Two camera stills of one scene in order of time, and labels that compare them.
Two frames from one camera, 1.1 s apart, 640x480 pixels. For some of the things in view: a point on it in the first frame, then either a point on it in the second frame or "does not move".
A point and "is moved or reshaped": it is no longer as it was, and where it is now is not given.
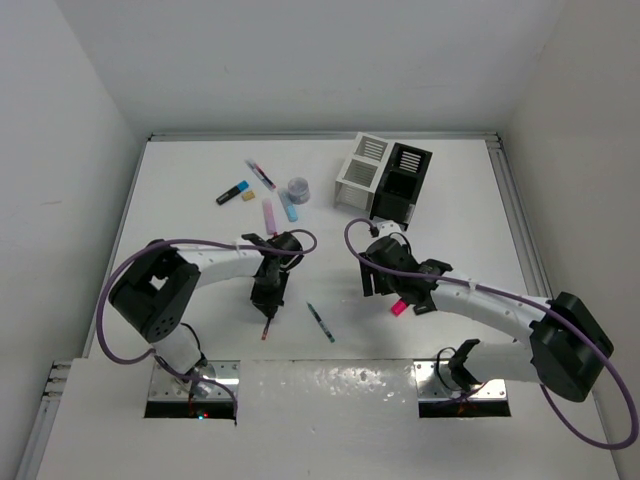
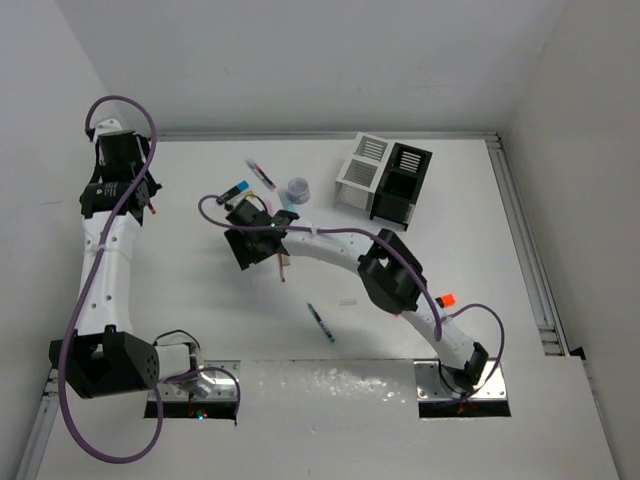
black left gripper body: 269,292 to 149,184
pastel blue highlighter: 288,205 does not move
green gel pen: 320,322 does not move
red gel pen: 265,330 is moved or reshaped
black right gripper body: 383,284 to 248,247
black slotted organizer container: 400,185 does not move
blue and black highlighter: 240,187 does not move
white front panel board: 311,420 does not move
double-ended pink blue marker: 261,174 does not move
